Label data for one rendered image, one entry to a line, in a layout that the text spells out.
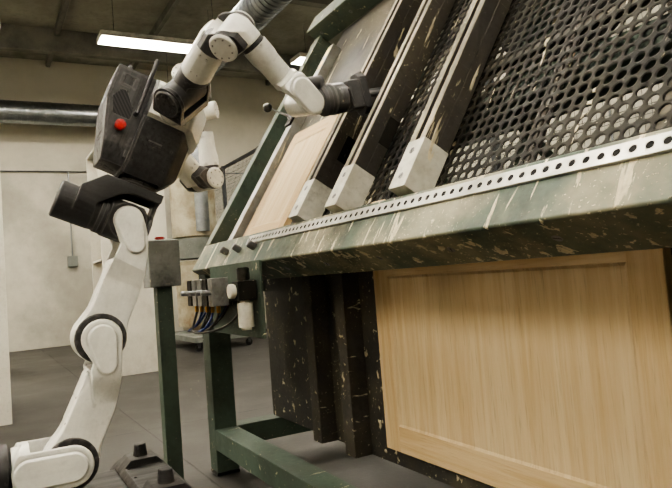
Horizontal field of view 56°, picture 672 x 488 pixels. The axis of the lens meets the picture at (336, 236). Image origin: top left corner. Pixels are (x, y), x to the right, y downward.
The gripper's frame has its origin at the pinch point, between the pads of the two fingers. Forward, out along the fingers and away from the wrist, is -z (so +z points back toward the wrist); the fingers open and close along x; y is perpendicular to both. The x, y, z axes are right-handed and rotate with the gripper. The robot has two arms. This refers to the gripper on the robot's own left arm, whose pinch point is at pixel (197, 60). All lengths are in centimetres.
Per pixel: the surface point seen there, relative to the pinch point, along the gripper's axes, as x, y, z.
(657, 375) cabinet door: 129, 45, 146
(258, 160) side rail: -2.1, -38.2, 28.7
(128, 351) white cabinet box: -296, -238, 39
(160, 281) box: -31, -8, 80
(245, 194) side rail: -8, -36, 43
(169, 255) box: -27, -9, 71
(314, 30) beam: 26, -52, -32
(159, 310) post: -36, -11, 90
